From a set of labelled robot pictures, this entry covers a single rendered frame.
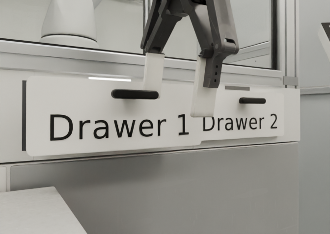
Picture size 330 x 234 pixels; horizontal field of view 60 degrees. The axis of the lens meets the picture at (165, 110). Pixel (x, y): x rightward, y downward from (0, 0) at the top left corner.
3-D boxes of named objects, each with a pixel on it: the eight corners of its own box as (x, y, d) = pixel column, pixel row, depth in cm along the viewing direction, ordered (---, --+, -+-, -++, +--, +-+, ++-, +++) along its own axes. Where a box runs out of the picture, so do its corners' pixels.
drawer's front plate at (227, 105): (284, 136, 74) (284, 93, 74) (192, 141, 60) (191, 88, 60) (278, 135, 75) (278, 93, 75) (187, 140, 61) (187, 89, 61)
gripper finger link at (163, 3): (171, -11, 36) (168, -17, 37) (141, 54, 44) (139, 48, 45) (196, -4, 38) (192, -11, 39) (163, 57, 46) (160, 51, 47)
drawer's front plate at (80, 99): (201, 144, 53) (201, 85, 53) (26, 157, 38) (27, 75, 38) (196, 144, 54) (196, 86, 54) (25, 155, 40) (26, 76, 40)
